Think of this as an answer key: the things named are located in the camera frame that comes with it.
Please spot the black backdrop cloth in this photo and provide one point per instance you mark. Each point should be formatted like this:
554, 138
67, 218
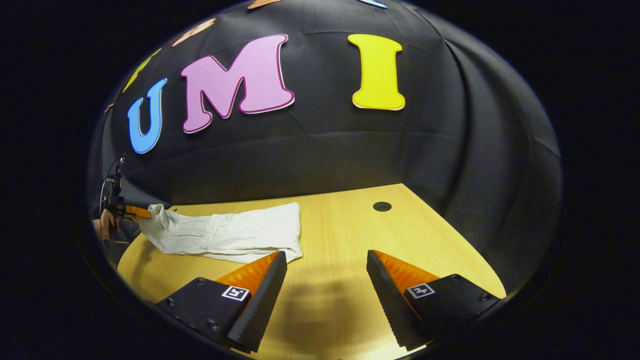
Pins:
325, 145

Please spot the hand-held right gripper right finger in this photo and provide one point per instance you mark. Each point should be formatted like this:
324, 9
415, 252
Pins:
390, 305

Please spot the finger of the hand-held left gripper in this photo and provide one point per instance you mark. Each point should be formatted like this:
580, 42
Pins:
137, 212

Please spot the white jeans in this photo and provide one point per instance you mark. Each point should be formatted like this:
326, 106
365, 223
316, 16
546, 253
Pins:
240, 232

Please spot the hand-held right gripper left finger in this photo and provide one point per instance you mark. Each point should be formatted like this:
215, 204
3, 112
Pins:
260, 305

